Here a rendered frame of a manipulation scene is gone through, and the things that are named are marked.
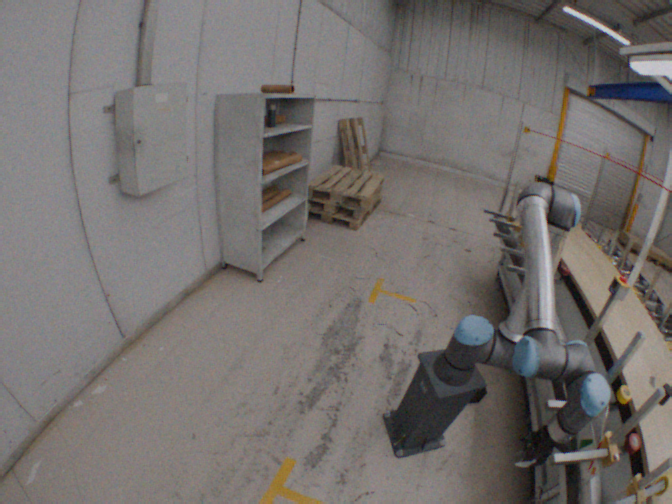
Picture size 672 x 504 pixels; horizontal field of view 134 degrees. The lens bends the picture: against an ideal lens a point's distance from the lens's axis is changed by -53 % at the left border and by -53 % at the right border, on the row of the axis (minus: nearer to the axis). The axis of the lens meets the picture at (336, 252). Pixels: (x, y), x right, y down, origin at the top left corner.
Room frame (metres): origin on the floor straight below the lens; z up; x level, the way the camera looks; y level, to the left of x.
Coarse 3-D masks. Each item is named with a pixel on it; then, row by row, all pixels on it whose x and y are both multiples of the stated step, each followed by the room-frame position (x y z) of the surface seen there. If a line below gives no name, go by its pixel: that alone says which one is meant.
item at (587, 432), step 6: (588, 426) 0.30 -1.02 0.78; (582, 432) 0.29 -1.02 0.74; (588, 432) 0.27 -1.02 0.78; (576, 438) 0.29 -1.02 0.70; (582, 438) 0.27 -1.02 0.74; (588, 438) 0.25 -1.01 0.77; (594, 444) 0.20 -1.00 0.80; (582, 450) 0.22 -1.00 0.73; (588, 450) 0.20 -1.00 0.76; (588, 462) 0.15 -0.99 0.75; (594, 462) 0.13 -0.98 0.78; (582, 468) 0.14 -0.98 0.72; (588, 468) 0.12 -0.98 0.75; (582, 474) 0.12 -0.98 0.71; (588, 474) 0.10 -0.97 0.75; (582, 480) 0.09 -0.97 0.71; (588, 480) 0.07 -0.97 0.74
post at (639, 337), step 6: (636, 336) 0.42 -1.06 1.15; (642, 336) 0.40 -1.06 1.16; (630, 342) 0.43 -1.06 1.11; (636, 342) 0.40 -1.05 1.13; (642, 342) 0.39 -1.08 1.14; (630, 348) 0.41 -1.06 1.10; (636, 348) 0.39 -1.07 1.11; (624, 354) 0.42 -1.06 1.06; (630, 354) 0.39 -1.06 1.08; (618, 360) 0.42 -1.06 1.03; (624, 360) 0.40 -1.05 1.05; (612, 366) 0.43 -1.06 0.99; (618, 366) 0.40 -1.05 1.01; (624, 366) 0.39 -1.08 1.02; (612, 372) 0.41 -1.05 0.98; (618, 372) 0.39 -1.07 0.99; (606, 378) 0.41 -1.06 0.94; (612, 378) 0.39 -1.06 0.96
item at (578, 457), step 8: (624, 448) 0.11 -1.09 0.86; (552, 456) 0.21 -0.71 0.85; (560, 456) 0.19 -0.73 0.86; (568, 456) 0.18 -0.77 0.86; (576, 456) 0.17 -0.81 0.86; (584, 456) 0.16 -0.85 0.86; (592, 456) 0.14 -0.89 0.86; (600, 456) 0.13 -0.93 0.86; (552, 464) 0.18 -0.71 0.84; (560, 464) 0.17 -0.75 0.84
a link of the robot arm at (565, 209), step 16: (560, 192) 0.82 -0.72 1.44; (560, 208) 0.79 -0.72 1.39; (576, 208) 0.77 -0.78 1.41; (560, 224) 0.78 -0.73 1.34; (576, 224) 0.78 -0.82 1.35; (560, 240) 0.77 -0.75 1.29; (560, 256) 0.76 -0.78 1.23; (512, 320) 0.76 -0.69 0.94; (512, 336) 0.71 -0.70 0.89; (496, 352) 0.70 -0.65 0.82; (512, 352) 0.68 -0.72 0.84; (512, 368) 0.67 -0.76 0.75
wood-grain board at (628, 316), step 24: (576, 240) 1.85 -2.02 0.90; (576, 264) 1.39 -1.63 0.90; (600, 264) 1.46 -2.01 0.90; (600, 288) 1.11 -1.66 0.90; (624, 312) 0.87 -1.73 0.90; (624, 336) 0.67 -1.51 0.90; (648, 336) 0.64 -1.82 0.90; (648, 360) 0.47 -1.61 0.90; (624, 384) 0.39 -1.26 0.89; (648, 384) 0.33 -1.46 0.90; (648, 432) 0.10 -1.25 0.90; (648, 456) 0.00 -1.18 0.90
